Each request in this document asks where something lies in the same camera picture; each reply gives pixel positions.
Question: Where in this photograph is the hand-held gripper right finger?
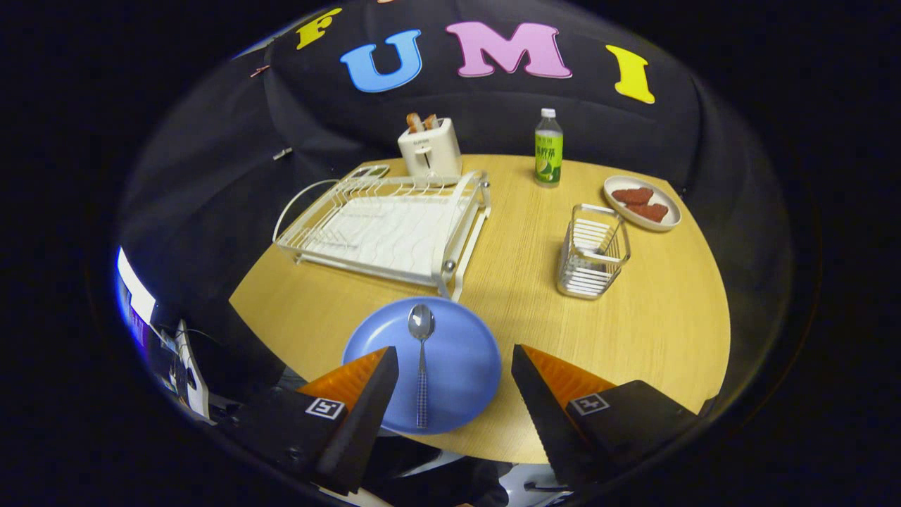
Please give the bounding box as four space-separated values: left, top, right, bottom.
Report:
510 344 701 490

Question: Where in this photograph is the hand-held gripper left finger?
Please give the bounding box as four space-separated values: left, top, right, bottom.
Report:
225 345 400 497

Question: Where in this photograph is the blue plate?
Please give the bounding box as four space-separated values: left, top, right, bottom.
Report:
341 296 503 435

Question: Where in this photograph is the silver spoon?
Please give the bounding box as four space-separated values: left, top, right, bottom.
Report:
408 303 436 430

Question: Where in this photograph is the clear wire basket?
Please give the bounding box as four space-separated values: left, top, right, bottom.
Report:
556 204 631 301

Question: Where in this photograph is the white wire dish rack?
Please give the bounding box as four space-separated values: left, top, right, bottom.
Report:
272 169 492 302

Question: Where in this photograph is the beige round plate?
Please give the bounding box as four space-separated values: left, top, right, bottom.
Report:
603 175 682 232

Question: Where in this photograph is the lit computer screen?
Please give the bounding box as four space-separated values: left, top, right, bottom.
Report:
115 246 157 349

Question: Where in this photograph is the green label drink bottle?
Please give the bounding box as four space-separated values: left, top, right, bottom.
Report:
534 108 565 188

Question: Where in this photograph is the white toaster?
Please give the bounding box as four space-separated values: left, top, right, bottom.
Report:
397 117 464 185

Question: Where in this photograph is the white upright frame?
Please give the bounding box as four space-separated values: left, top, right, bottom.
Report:
172 319 210 420

